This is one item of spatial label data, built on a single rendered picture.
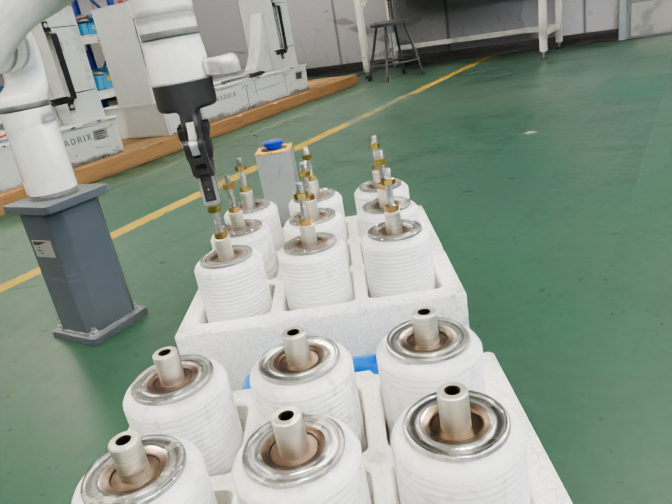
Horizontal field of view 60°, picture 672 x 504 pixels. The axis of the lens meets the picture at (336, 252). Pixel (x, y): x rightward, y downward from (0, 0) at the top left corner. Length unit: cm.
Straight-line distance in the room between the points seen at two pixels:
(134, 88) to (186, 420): 315
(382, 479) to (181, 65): 50
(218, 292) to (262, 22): 382
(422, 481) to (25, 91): 102
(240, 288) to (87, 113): 251
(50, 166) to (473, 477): 101
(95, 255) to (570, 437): 93
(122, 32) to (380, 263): 294
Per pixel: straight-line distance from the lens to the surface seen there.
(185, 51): 74
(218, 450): 56
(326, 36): 653
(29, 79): 126
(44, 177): 124
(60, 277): 128
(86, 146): 313
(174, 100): 74
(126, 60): 359
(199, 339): 80
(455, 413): 42
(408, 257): 77
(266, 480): 42
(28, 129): 123
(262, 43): 449
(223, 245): 80
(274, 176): 116
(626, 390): 91
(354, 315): 76
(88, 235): 126
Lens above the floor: 53
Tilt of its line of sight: 22 degrees down
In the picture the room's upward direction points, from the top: 10 degrees counter-clockwise
